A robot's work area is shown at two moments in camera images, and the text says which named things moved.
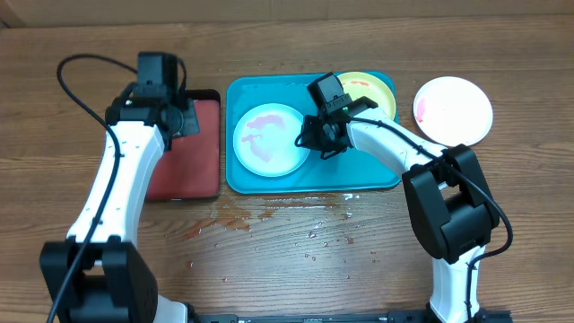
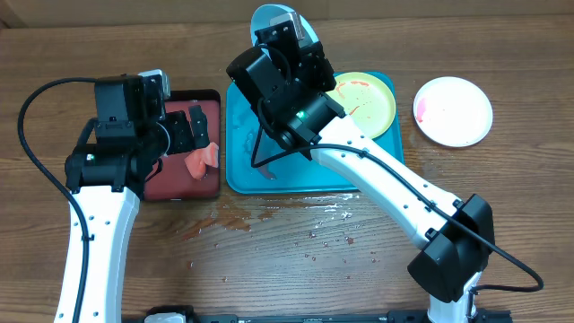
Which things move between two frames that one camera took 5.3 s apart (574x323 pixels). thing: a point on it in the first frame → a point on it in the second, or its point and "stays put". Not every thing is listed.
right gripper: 317,143 → 320,69
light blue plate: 264,140 → 264,15
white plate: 453,110 stays put
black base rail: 395,317 stays put
